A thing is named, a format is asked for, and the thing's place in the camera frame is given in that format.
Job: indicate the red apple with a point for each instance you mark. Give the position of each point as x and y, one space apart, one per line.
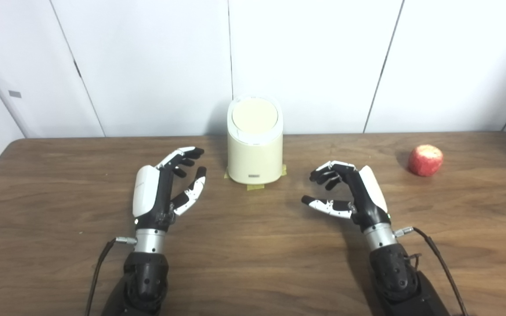
425 160

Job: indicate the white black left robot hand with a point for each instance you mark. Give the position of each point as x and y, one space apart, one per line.
145 193

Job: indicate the black wall panel hinge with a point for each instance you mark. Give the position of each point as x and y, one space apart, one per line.
77 69

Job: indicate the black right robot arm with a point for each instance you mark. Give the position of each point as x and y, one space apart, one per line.
395 274

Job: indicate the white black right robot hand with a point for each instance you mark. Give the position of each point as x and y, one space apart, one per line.
369 197

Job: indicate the round cream bin lid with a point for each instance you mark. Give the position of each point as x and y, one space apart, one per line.
254 115

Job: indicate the small gray wall label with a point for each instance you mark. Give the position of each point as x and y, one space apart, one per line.
15 94

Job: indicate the cream-colored plastic bin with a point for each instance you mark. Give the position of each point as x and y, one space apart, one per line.
253 158

